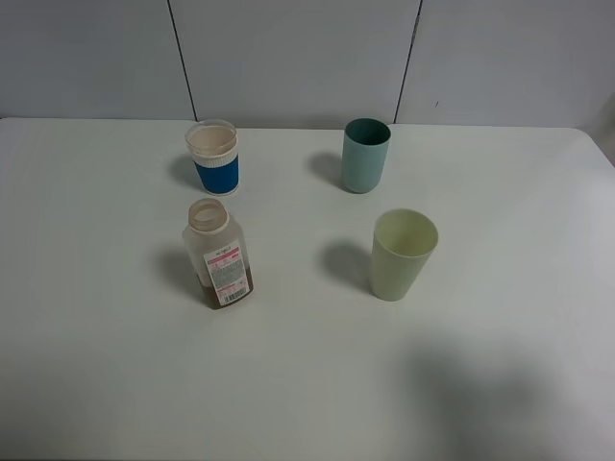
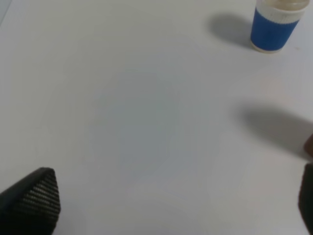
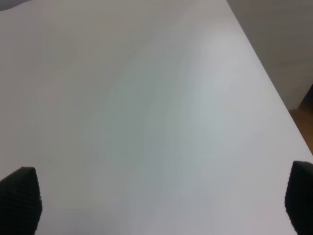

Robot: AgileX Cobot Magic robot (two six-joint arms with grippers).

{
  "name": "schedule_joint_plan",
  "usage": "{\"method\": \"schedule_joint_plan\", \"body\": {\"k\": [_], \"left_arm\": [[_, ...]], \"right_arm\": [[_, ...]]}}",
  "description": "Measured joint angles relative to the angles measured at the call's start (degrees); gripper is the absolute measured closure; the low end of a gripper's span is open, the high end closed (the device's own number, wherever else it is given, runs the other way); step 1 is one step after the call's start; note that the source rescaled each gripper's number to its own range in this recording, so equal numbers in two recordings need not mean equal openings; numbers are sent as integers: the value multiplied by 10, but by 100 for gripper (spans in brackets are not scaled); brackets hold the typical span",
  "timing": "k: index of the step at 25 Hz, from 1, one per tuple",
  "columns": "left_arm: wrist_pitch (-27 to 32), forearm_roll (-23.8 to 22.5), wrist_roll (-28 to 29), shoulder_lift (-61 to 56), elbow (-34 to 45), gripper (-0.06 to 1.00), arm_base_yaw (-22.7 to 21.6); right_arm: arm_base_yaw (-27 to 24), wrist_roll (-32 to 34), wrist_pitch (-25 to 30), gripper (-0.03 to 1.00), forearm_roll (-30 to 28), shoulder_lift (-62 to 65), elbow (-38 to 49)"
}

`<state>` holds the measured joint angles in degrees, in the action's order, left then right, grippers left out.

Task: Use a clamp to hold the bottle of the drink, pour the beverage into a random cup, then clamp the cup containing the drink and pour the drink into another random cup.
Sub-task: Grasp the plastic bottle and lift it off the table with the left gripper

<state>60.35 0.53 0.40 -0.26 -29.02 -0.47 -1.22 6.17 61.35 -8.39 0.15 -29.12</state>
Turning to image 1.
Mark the clear plastic drink bottle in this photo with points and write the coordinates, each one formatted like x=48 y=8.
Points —
x=216 y=247

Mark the light green plastic cup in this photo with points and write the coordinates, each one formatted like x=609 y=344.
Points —
x=403 y=241

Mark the teal plastic cup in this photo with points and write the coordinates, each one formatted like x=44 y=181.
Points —
x=365 y=147

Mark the blue sleeved paper cup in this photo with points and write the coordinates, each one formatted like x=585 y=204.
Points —
x=213 y=146

